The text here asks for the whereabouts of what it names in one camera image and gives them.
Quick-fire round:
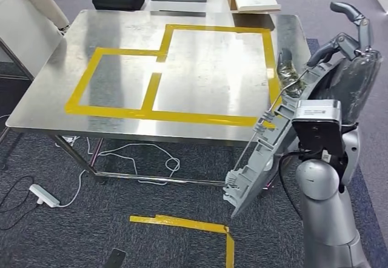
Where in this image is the black robot foot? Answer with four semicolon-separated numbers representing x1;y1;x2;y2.
103;248;127;268

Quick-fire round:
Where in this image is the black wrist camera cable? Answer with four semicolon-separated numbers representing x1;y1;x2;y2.
279;149;324;221

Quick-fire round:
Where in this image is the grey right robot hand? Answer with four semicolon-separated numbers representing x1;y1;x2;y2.
277;1;383;126

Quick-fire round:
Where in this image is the silver plastic wheel cover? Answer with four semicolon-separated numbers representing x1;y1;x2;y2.
223;57;344;219

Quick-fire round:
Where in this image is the white table with black frame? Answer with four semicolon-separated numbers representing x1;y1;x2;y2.
0;0;66;112

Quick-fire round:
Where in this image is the white flat box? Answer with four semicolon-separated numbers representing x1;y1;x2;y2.
235;0;282;13

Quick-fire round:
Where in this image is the stainless steel workbench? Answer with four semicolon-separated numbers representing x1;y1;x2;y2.
5;10;313;189

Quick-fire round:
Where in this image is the white power strip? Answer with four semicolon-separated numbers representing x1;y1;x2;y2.
29;184;61;209

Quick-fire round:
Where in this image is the white power cable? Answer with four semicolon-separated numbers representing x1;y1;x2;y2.
56;136;180;209

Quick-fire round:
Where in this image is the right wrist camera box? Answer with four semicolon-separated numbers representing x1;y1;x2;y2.
291;99;346;158

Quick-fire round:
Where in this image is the black power cable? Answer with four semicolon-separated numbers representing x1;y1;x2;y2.
0;175;38;232

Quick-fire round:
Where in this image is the white adapter cable bundle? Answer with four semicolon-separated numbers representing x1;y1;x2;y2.
55;135;80;147

